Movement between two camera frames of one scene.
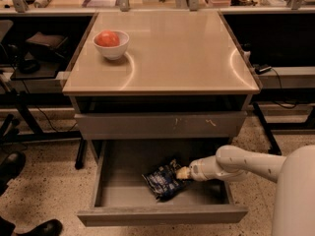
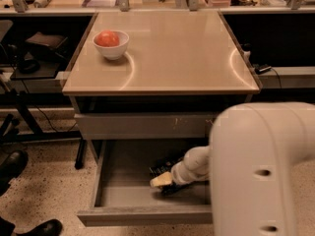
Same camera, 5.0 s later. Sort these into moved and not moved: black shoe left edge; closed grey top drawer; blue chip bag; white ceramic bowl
Moved: blue chip bag
Not moved: closed grey top drawer; white ceramic bowl; black shoe left edge
